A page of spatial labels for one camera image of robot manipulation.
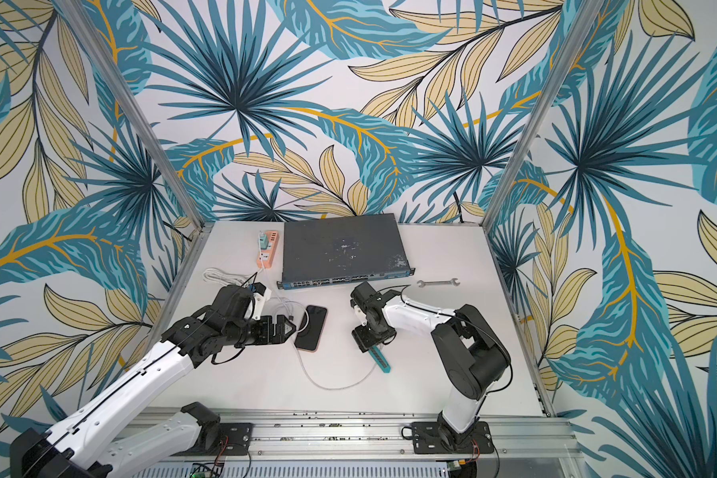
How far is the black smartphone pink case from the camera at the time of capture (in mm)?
900

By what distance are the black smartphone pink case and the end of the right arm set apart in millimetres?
153

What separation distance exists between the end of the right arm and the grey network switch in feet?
0.81

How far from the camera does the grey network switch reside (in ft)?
3.37

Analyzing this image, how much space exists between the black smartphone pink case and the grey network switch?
0.10 m

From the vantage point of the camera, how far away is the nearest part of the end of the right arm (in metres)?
0.68
